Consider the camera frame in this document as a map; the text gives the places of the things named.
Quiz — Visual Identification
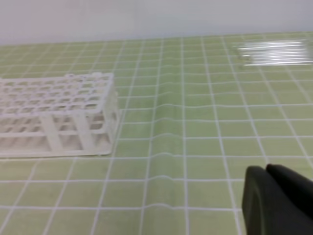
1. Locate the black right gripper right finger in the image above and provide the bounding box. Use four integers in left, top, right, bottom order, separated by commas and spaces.
266, 164, 313, 219

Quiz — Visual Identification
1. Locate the white plastic test tube rack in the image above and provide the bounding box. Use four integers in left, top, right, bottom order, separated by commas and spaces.
0, 72, 121, 158

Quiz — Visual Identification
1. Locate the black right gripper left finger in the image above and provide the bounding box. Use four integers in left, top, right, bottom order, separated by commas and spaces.
242, 166, 313, 235

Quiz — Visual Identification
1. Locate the glass test tube on cloth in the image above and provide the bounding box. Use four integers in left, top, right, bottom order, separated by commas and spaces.
234, 40, 308, 48

